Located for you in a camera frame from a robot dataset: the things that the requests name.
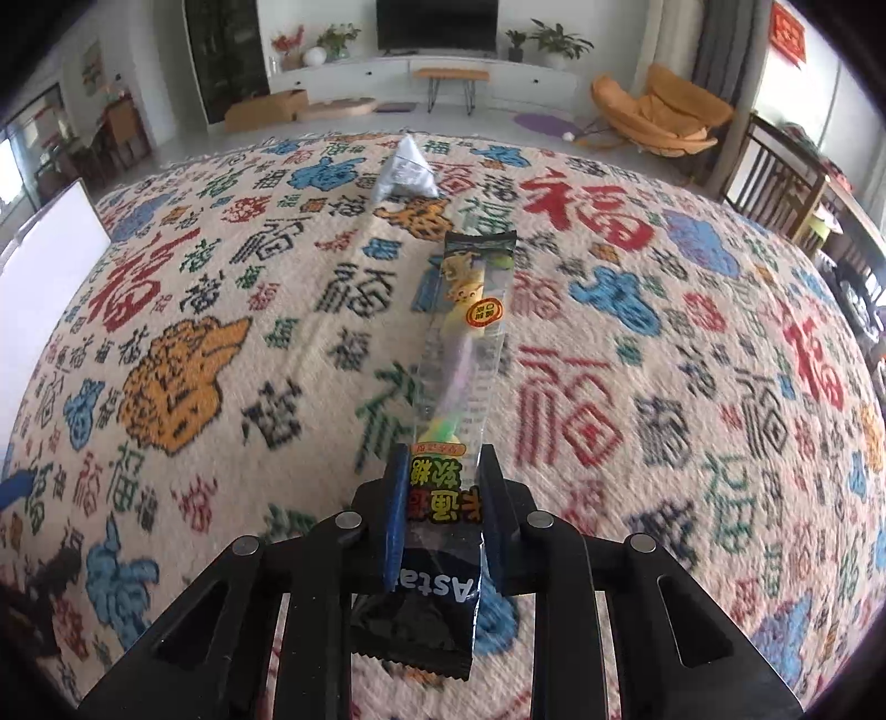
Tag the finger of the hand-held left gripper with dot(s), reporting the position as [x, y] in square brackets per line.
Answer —
[28, 623]

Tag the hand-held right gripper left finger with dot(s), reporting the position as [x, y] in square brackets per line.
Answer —
[394, 526]

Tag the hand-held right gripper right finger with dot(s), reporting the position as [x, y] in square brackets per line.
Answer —
[491, 533]

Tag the clear long candy packet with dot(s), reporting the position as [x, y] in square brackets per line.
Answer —
[457, 388]

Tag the white cardboard box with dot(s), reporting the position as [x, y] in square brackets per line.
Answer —
[48, 277]

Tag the printed blanket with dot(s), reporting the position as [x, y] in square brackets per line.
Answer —
[623, 346]

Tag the purple round mat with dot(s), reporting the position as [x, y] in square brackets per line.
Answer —
[541, 123]

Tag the small grey mat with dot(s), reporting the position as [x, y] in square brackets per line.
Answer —
[396, 107]

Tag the beige cat scratcher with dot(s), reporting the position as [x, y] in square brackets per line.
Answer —
[339, 107]

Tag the brown cardboard box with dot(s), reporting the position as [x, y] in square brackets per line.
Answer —
[266, 111]

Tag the orange lounge chair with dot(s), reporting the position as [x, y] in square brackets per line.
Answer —
[657, 114]

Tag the white television cabinet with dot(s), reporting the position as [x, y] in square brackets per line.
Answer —
[540, 83]

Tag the wooden stool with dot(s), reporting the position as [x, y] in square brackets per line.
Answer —
[450, 73]

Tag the dark wooden bench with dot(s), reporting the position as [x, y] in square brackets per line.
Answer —
[775, 173]

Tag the white round vase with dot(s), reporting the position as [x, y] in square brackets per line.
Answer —
[315, 57]

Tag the wooden dining furniture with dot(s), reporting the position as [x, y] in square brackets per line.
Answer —
[118, 131]

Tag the small potted plant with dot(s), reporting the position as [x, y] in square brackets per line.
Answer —
[516, 45]

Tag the green bushy potted plant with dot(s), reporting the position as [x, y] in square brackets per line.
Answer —
[339, 40]

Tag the red flowers in vase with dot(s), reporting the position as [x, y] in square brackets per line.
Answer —
[287, 45]

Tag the large leafy potted plant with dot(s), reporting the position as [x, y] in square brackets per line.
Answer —
[561, 38]

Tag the dark glass cabinet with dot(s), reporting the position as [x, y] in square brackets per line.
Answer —
[225, 55]

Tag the black television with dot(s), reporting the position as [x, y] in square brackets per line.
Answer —
[436, 24]

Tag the grey curtain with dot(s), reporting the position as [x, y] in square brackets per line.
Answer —
[727, 55]

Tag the framed wall picture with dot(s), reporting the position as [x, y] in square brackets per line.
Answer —
[93, 69]

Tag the red wall hanging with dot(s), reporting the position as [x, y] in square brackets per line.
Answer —
[788, 34]

